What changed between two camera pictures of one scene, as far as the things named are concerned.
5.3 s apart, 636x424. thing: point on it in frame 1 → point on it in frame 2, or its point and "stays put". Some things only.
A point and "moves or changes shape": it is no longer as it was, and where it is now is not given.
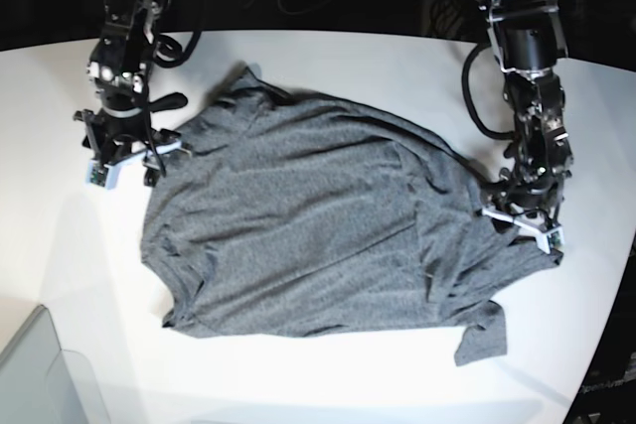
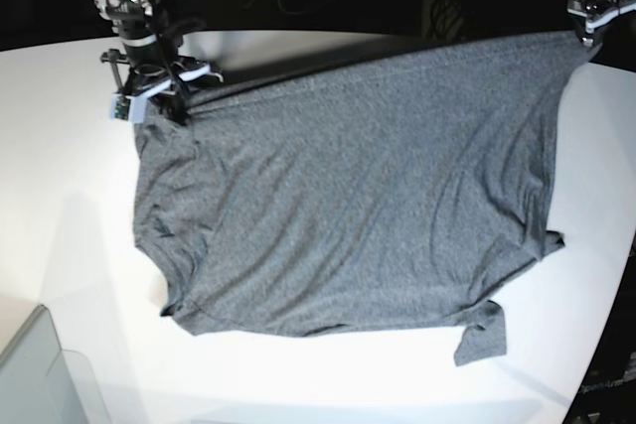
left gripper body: x=121 y=128 → x=160 y=84
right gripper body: x=527 y=197 → x=595 y=12
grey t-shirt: x=279 y=212 moves or changes shape
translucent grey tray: x=43 y=383 stays put
